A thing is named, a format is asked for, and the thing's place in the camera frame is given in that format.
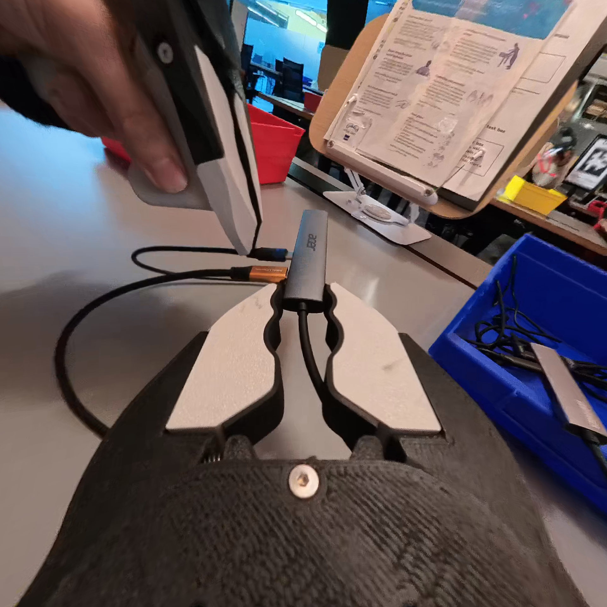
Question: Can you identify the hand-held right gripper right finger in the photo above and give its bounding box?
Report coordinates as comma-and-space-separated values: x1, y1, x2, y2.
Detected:
324, 282, 443, 452

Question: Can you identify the wooden book stand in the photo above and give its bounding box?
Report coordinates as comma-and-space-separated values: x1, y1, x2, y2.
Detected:
308, 0, 607, 246

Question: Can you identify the black cable with blue plug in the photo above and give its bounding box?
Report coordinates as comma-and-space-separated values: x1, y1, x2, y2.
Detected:
131, 246, 289, 276

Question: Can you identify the red plastic bin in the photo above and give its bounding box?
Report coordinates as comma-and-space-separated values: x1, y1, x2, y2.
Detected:
101, 103, 305, 186

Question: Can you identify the black cable with orange plug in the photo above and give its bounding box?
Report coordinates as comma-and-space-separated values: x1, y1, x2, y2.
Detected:
53, 265, 289, 439

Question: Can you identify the person's left hand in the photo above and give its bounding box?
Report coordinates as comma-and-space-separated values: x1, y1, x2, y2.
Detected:
0, 0, 189, 194

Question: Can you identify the framed black white picture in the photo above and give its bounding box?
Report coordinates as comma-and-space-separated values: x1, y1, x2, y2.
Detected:
567, 135, 607, 190

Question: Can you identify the dark grey usb hub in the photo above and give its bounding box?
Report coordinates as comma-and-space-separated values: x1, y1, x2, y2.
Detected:
283, 209, 335, 401

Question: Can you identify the person's left forearm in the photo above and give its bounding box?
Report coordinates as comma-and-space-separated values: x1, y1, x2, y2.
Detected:
0, 56, 74, 130

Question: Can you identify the thin black cable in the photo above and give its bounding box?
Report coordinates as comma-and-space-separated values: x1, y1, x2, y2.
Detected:
467, 256, 562, 352

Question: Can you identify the silver usb hub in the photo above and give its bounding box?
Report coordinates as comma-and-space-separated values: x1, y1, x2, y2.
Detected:
530, 342, 607, 439

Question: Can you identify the printed instruction sheet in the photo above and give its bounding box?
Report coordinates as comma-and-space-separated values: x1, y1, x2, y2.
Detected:
327, 0, 589, 202

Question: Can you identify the yellow plastic bin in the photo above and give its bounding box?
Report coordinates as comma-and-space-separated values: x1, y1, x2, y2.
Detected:
504, 175, 568, 215

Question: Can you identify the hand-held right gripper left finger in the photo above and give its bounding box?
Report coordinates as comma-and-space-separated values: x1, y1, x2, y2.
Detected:
165, 283, 285, 445

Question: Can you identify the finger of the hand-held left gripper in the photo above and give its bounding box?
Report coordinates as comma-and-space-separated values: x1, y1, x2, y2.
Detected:
195, 46, 261, 257
232, 90, 264, 249

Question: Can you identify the coiled black cable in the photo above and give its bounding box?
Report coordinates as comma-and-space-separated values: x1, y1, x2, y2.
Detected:
493, 344, 607, 380

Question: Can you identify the black office chair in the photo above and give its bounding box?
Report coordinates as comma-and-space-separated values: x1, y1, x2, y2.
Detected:
275, 57, 305, 102

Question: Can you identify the blue plastic bin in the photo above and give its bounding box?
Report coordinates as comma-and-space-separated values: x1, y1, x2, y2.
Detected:
428, 232, 607, 515

